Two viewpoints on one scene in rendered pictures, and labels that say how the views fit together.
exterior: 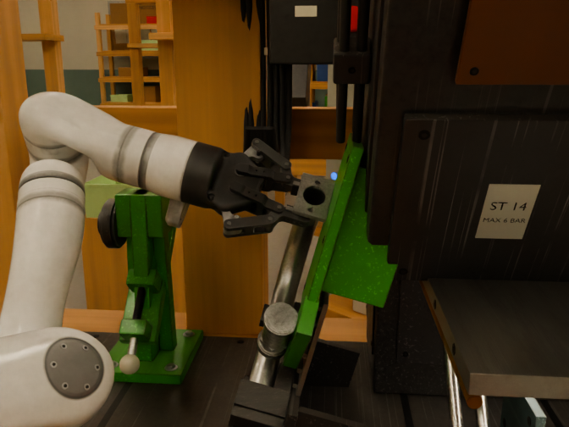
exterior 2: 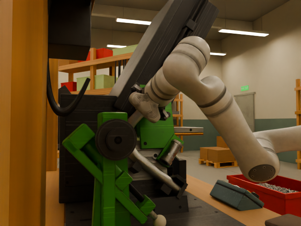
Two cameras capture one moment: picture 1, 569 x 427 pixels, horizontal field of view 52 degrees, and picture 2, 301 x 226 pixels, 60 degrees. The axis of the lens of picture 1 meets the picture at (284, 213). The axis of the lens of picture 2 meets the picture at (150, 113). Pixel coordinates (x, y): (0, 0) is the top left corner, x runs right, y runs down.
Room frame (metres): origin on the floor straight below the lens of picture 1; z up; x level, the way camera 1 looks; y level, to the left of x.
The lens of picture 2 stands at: (0.97, 0.71, 1.15)
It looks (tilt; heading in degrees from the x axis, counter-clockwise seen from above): 2 degrees up; 247
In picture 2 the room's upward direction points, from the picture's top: straight up
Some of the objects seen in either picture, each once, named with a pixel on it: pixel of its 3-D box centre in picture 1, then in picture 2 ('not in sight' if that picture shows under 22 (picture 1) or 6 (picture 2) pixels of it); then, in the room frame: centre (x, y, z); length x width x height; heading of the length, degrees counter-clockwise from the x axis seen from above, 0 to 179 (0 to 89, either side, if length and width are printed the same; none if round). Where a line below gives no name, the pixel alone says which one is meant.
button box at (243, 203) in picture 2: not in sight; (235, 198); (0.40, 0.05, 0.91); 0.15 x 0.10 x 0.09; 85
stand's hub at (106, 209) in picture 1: (111, 223); (116, 139); (0.84, 0.26, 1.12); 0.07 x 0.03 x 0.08; 175
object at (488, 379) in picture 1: (504, 294); (149, 131); (0.57, -0.23, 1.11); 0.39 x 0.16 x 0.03; 175
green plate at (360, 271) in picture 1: (357, 230); (152, 116); (0.62, -0.08, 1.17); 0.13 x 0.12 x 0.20; 85
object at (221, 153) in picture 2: not in sight; (225, 150); (-3.67, -5.07, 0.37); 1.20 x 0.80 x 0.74; 0
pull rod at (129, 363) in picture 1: (132, 349); (153, 215); (0.75, 0.22, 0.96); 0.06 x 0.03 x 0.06; 175
